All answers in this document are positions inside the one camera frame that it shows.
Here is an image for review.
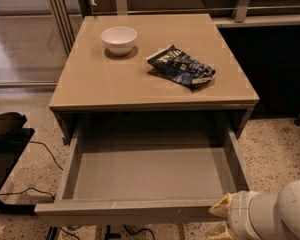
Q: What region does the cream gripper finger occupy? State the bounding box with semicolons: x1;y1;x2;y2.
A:
205;221;236;240
208;193;235;218

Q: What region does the grey top drawer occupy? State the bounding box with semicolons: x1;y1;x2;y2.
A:
35;128;253;226

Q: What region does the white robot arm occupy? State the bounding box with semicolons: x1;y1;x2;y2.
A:
206;180;300;240

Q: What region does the beige drawer cabinet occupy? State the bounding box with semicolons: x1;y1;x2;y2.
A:
50;14;259;140

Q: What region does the blue crumpled snack bag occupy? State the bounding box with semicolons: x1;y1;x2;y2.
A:
146;45;216;89

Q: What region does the white ceramic bowl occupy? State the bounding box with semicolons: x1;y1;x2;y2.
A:
101;26;138;56

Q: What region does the black chair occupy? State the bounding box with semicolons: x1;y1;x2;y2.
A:
0;112;35;215

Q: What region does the black cable under cabinet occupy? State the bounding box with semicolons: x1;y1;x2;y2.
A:
59;225;157;240

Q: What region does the black floor cable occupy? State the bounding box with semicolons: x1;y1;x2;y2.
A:
0;140;64;202

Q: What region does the metal shelf frame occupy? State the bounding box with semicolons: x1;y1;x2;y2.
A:
48;0;300;51

